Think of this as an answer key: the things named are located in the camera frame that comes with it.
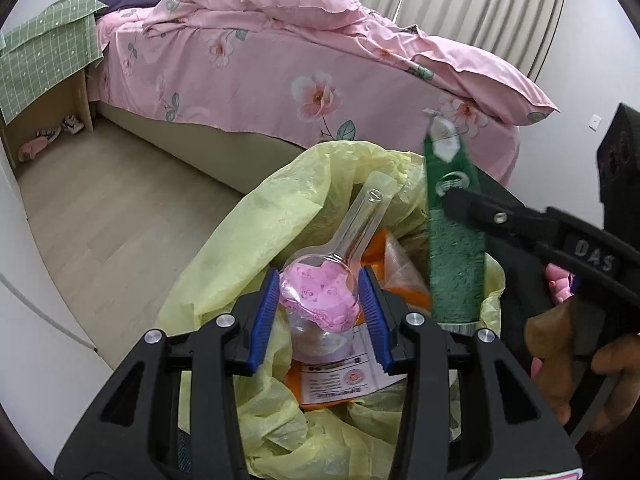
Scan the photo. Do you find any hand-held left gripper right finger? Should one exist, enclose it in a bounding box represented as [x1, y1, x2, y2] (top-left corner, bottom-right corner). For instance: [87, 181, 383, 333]
[357, 266, 583, 480]

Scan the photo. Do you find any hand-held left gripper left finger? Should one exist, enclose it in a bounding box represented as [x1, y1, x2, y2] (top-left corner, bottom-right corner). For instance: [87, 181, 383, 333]
[52, 269, 281, 480]

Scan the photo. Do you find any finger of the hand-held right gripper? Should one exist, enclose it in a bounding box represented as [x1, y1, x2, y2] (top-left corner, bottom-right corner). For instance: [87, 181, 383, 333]
[442, 188, 552, 255]

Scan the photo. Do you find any orange packet white label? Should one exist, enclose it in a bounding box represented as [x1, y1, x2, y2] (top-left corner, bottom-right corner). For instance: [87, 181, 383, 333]
[299, 229, 435, 407]

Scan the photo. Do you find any green snack packet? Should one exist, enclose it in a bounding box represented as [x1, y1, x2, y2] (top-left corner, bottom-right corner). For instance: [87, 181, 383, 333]
[422, 108, 488, 337]

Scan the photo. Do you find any yellow plastic trash bag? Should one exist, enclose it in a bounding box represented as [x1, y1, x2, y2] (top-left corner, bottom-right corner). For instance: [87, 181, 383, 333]
[155, 140, 507, 480]

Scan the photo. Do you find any dark trash bin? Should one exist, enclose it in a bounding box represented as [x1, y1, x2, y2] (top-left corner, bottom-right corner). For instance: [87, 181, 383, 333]
[176, 422, 201, 480]

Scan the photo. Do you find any person's right hand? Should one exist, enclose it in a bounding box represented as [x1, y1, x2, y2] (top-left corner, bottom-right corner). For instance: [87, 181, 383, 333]
[525, 302, 640, 436]

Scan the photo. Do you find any pink caterpillar toy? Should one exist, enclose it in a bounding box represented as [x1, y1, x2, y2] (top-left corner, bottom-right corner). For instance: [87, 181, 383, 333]
[545, 262, 577, 304]

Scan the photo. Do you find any beige bed base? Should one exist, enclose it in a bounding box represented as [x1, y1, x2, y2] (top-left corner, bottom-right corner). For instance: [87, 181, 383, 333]
[94, 99, 313, 197]

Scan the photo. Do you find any white wardrobe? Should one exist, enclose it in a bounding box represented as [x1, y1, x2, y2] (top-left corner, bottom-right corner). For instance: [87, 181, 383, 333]
[0, 155, 115, 413]

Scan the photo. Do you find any pink floral bedsheet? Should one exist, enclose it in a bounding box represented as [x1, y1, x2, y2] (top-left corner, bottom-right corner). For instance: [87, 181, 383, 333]
[95, 7, 522, 192]

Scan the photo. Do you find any pink slipper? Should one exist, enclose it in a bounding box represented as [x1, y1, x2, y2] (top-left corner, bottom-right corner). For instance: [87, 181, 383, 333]
[19, 137, 49, 162]

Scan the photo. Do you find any wooden nightstand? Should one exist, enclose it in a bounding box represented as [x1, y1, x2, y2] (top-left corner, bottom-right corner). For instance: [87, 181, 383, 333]
[0, 62, 97, 177]

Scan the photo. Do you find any pink floral duvet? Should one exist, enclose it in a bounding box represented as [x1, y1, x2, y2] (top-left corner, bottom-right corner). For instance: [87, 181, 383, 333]
[142, 0, 561, 127]

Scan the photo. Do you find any green checked cloth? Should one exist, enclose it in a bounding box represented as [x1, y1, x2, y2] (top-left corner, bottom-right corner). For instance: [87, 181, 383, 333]
[0, 0, 109, 124]

